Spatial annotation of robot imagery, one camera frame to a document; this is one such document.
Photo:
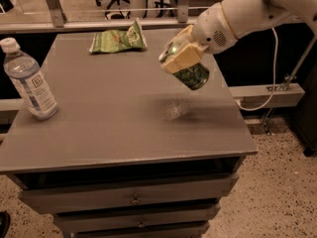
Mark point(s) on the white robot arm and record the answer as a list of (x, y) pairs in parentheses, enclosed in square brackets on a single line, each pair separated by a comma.
[(248, 16)]

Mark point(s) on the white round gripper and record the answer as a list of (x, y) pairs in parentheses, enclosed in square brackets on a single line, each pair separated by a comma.
[(212, 30)]

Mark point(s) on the black shoe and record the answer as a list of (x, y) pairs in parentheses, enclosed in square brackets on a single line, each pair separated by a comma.
[(5, 220)]

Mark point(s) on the clear plastic water bottle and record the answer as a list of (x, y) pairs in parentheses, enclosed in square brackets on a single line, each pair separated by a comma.
[(27, 77)]

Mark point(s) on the grey drawer cabinet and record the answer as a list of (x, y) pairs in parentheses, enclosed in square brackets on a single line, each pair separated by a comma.
[(131, 151)]

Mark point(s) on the green chip bag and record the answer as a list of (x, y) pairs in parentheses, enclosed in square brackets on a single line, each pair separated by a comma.
[(115, 41)]

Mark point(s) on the green soda can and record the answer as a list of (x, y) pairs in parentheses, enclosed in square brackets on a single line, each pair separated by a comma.
[(193, 77)]

